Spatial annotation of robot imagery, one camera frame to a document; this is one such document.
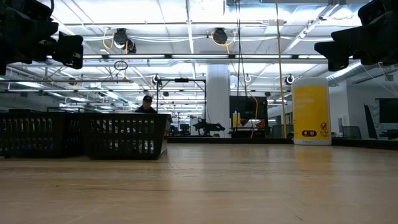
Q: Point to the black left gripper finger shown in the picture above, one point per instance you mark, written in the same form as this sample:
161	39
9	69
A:
70	49

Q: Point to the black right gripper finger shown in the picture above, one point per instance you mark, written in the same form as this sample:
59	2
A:
339	49

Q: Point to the black background robot arm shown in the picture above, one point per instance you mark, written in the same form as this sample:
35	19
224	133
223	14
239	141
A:
205	126

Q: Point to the grey metal pipe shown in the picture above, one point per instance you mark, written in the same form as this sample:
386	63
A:
93	81

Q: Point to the yellow and white wipes canister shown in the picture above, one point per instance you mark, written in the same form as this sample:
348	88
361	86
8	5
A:
311	109

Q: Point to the black computer monitor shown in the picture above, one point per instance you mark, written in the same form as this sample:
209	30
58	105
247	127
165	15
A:
388	110

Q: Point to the black slotted plastic basket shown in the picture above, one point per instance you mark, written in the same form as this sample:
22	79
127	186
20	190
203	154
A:
124	116
31	115

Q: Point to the black mesh chair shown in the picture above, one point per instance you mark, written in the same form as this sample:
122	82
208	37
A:
351	132

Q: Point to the person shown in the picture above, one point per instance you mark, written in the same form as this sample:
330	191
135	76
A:
146	107

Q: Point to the ceiling light bar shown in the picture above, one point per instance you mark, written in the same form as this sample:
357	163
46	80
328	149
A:
168	56

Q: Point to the black cabinet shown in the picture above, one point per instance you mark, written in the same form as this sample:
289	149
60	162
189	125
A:
248	105

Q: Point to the dark background table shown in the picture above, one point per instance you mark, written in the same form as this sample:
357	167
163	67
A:
248	132

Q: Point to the yellow bottle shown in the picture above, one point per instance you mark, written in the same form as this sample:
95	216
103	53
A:
234	118
238	119

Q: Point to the white column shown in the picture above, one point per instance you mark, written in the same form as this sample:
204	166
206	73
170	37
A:
217	93

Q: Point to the silver ventilation duct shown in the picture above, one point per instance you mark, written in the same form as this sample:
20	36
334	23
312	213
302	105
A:
340	76

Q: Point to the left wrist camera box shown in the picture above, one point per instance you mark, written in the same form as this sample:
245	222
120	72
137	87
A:
25	7

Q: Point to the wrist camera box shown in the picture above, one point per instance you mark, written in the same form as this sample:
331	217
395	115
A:
377	11
25	7

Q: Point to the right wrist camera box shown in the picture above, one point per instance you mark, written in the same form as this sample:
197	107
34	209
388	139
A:
377	11

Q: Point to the black frame stand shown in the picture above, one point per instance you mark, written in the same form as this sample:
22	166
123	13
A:
181	80

